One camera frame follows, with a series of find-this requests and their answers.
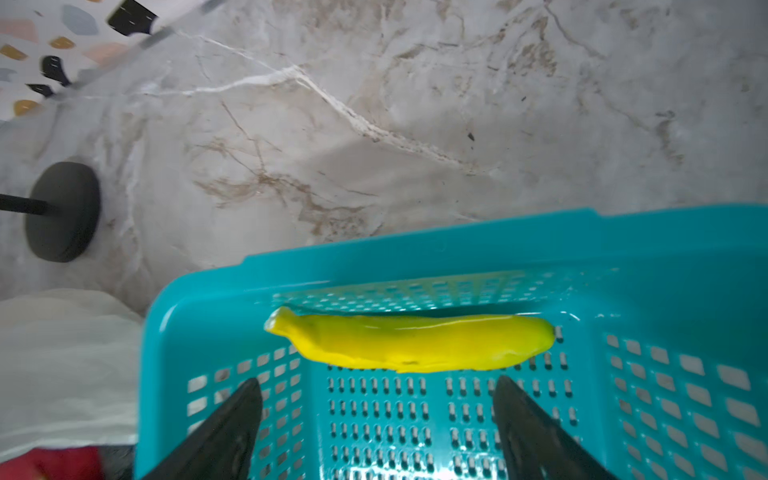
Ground white plastic bag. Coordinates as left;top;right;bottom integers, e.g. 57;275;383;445
1;289;144;460

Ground pink dragon fruit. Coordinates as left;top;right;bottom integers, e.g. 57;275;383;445
1;447;105;480

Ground yellow banana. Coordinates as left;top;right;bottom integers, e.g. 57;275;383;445
264;307;555;374

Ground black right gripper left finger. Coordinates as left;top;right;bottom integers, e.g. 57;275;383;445
145;378;263;480

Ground teal plastic basket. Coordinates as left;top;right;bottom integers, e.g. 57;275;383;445
134;205;767;479

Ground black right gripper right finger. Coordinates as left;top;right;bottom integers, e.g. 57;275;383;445
493;376;616;480

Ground black microphone stand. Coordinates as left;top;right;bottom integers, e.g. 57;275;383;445
1;161;101;263

